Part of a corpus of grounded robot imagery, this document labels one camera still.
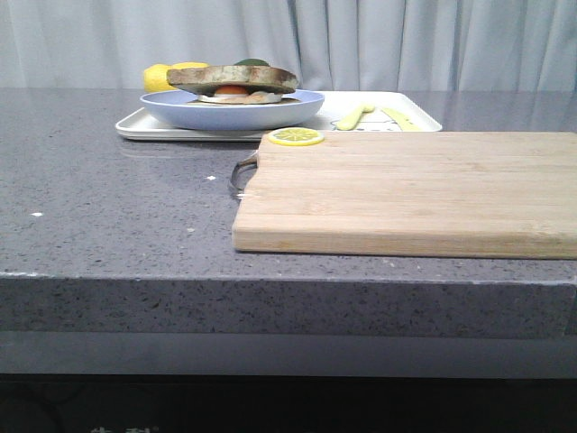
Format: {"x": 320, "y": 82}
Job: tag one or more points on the light blue plate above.
{"x": 169, "y": 107}

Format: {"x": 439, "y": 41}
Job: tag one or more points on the bread slice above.
{"x": 258, "y": 100}
{"x": 206, "y": 81}

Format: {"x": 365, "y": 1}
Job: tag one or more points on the white rectangular tray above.
{"x": 142, "y": 126}

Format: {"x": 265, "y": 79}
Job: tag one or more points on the lemon slice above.
{"x": 295, "y": 136}

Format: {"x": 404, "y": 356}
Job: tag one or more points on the yellow plastic fork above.
{"x": 350, "y": 121}

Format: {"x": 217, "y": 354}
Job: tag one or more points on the fried egg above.
{"x": 238, "y": 95}

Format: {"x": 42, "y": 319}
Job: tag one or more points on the wooden cutting board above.
{"x": 440, "y": 194}

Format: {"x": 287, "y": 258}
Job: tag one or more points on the yellow plastic knife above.
{"x": 398, "y": 122}

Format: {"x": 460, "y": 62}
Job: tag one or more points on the green lime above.
{"x": 251, "y": 62}

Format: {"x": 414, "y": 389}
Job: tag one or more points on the yellow lemon rear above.
{"x": 189, "y": 64}

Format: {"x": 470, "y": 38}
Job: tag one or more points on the yellow lemon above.
{"x": 189, "y": 64}
{"x": 154, "y": 78}

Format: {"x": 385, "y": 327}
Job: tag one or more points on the yellow lemon front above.
{"x": 154, "y": 78}

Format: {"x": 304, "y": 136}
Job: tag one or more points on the grey curtain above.
{"x": 339, "y": 45}

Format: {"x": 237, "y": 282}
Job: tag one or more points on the metal cutting board handle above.
{"x": 236, "y": 189}

